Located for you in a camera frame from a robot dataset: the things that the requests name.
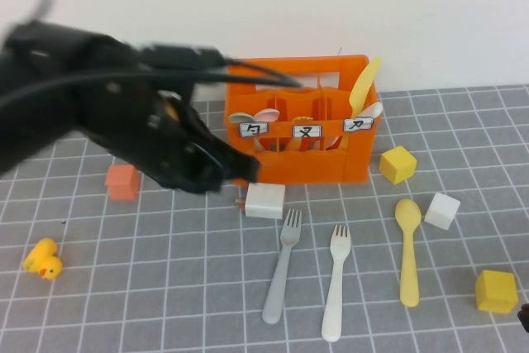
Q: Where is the yellow plastic spoon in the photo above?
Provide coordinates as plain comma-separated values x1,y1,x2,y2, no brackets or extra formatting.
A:
394,198,423,308

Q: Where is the yellow plastic knife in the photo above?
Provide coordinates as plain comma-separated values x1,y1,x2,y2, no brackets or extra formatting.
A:
339,56,383,150

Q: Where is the white charger plug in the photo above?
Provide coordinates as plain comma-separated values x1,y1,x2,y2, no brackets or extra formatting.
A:
235,181,287,221

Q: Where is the yellow rubber duck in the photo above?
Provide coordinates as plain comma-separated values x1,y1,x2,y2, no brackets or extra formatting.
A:
22,237,64,281

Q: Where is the paper label reading 刀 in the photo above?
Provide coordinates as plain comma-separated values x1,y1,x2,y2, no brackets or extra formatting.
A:
342,116,374,133

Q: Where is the grey plastic fork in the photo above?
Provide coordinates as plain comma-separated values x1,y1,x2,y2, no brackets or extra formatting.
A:
262,208,303,325

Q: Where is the paper label reading 叉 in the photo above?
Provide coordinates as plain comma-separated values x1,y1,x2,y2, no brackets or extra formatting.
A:
292,123,323,140

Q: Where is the salmon orange cube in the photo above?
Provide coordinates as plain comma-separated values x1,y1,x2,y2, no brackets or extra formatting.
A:
104,164,141,202

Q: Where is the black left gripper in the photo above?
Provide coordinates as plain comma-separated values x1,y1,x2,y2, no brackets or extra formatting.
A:
81,79,263,196

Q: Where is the white plastic knife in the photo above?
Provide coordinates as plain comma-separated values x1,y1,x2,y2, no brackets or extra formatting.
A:
326,100,384,150

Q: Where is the pink plastic spoon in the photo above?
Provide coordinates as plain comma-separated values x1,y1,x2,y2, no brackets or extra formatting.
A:
252,107,281,123

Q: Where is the orange plastic cutlery holder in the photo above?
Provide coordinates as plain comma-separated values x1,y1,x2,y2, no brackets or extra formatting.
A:
225,54,383,186

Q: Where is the white plastic fork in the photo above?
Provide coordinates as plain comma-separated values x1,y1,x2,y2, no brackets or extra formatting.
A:
321,224,352,343

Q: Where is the yellow cube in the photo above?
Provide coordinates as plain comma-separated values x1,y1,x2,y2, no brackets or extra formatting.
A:
474,269,519,314
379,145,417,186

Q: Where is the paper label reading 勺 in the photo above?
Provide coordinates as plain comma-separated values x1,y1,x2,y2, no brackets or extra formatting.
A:
238,121,270,139

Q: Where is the white cube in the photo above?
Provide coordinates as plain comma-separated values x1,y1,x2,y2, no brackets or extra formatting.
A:
423,192,461,231

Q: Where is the grey-green plastic spoon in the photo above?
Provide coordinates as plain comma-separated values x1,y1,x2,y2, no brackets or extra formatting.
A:
227,112,254,126

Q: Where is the grey checkered tablecloth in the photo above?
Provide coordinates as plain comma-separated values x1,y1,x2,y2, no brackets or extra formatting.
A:
0,83,529,353

